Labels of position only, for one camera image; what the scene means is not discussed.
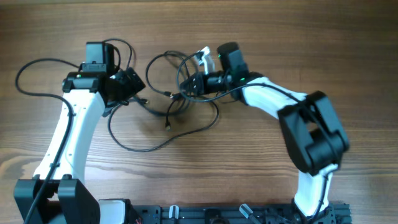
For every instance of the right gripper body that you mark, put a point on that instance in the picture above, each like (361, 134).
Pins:
(201, 82)

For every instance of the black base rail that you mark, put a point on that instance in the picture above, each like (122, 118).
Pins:
(268, 214)

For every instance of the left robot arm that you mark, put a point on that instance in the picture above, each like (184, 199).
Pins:
(56, 193)

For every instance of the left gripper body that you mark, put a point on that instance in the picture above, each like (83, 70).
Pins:
(124, 88)

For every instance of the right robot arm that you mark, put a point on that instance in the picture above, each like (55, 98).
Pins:
(313, 134)

